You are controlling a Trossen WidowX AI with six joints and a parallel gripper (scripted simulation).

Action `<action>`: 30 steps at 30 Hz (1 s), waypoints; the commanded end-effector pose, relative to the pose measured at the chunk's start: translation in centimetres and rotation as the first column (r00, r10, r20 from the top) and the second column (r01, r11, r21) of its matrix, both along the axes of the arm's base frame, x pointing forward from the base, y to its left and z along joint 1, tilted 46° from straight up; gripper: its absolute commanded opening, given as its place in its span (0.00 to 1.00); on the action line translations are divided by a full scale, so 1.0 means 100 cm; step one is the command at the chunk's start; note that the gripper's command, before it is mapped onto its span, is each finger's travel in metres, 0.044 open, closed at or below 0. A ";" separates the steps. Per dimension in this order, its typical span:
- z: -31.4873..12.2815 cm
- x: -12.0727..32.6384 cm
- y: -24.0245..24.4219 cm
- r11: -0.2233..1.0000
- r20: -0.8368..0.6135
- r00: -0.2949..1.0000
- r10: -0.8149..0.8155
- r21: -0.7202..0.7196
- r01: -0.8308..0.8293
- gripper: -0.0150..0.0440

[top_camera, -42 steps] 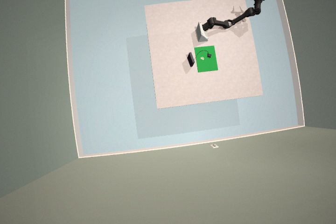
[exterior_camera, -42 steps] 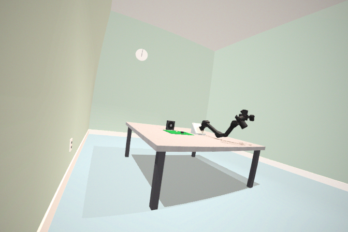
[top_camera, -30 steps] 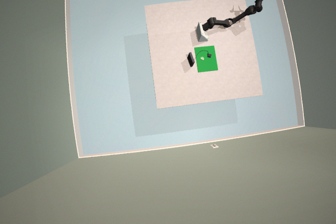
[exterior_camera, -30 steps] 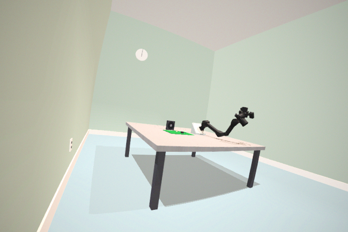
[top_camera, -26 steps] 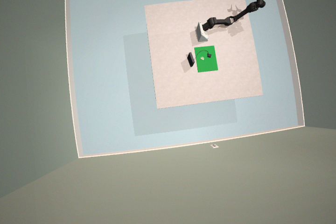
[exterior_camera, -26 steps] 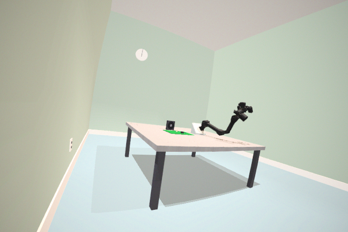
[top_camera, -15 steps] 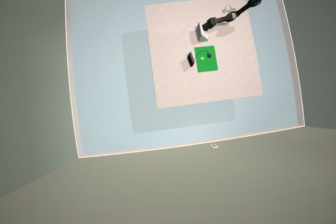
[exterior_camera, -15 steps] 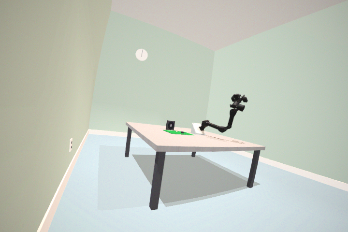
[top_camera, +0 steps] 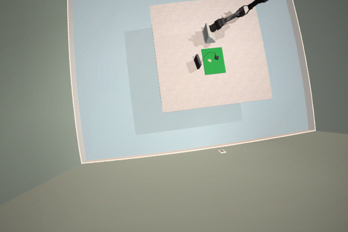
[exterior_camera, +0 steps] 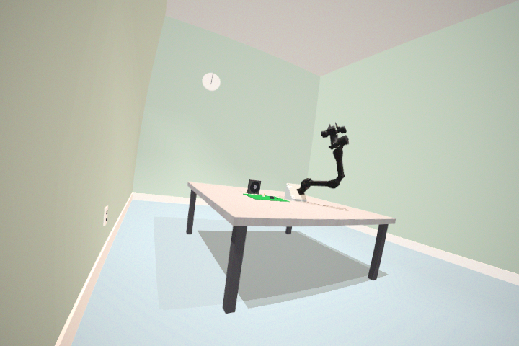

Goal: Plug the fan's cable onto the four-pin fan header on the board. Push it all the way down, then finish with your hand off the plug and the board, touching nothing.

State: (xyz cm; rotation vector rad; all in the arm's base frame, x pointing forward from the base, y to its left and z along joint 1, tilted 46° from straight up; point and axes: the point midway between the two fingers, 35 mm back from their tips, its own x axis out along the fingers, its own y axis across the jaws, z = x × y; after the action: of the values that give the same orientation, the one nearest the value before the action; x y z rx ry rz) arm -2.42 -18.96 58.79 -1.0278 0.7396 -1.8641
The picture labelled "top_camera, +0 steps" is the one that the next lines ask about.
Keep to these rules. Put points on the green circuit board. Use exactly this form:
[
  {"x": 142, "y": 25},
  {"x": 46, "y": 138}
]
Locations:
[{"x": 212, "y": 65}]

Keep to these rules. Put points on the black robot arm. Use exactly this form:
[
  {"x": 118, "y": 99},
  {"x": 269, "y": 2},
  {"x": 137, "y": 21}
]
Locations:
[{"x": 240, "y": 13}]

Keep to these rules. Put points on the black cooling fan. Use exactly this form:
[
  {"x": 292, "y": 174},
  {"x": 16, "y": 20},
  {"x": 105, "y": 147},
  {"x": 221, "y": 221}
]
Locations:
[{"x": 197, "y": 61}]

